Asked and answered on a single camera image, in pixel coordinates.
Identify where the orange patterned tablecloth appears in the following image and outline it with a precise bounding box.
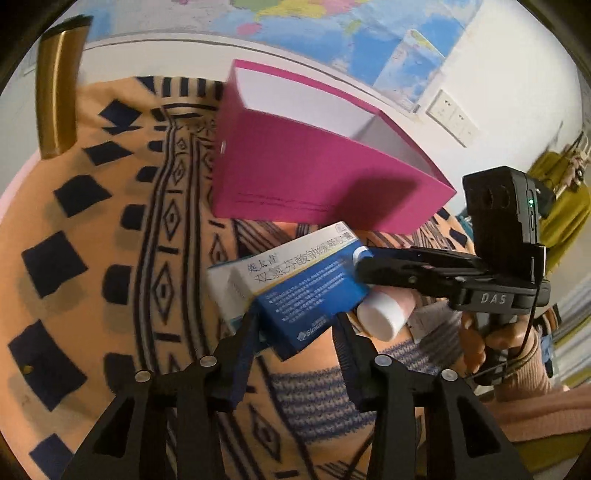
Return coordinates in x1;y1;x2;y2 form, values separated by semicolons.
0;76;490;480

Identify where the wall map poster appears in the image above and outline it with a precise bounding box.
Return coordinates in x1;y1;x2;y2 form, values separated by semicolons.
83;0;483;114

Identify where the person's right forearm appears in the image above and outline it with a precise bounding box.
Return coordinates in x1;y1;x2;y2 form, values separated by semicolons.
480;323;591;444

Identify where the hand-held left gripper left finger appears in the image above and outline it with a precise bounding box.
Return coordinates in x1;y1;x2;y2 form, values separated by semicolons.
60;311;259;480

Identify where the pink cardboard box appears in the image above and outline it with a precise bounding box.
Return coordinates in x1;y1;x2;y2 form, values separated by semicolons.
210;59;458;234

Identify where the mustard yellow garment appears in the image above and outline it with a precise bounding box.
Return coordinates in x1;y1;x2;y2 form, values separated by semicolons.
526;150;591;287

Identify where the blue medicine box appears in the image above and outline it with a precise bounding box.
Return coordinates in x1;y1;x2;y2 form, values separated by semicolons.
231;222;375;361

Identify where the person's right hand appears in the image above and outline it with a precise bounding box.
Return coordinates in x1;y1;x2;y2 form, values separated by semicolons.
457;311;534;384

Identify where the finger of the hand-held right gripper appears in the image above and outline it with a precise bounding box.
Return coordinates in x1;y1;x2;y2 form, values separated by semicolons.
369;247;490;273
355;256;485;301

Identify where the teal white medicine box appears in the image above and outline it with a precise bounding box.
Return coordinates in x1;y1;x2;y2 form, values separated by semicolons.
205;262;278;356

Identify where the black cable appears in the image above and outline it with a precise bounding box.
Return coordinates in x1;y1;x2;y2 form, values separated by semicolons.
464;284;541;384

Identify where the gold tumbler with black lid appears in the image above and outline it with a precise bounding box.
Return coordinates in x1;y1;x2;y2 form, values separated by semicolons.
37;14;93;160

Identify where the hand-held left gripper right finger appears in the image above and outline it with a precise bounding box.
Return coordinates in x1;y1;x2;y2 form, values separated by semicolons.
333;314;529;480

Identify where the pink bottle with white cap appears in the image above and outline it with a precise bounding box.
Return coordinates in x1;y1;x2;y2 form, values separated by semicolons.
357;286;419;342

